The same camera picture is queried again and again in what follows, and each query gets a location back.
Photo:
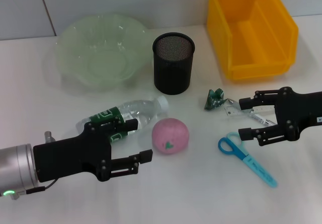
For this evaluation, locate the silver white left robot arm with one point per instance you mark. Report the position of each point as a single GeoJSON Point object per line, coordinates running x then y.
{"type": "Point", "coordinates": [15, 168]}

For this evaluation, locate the green glass fruit plate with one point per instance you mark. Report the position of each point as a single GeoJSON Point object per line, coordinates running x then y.
{"type": "Point", "coordinates": [100, 55]}

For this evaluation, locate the black mesh pen holder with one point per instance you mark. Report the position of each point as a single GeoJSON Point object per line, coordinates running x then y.
{"type": "Point", "coordinates": [173, 70]}

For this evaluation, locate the pink peach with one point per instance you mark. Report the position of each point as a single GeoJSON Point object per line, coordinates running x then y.
{"type": "Point", "coordinates": [169, 136]}

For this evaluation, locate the clear green-label water bottle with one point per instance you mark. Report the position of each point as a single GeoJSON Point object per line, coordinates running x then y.
{"type": "Point", "coordinates": [141, 108]}

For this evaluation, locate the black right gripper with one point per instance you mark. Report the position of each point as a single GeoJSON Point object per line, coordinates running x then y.
{"type": "Point", "coordinates": [299, 113]}

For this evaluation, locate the yellow plastic bin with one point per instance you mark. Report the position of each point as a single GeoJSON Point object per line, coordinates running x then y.
{"type": "Point", "coordinates": [251, 32]}

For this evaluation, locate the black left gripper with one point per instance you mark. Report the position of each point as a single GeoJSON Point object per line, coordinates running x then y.
{"type": "Point", "coordinates": [70, 156]}

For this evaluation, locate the blue scissors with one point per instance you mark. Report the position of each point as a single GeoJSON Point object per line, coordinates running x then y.
{"type": "Point", "coordinates": [241, 153]}

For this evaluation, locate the clear silver pen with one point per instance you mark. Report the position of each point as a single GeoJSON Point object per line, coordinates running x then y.
{"type": "Point", "coordinates": [261, 119]}

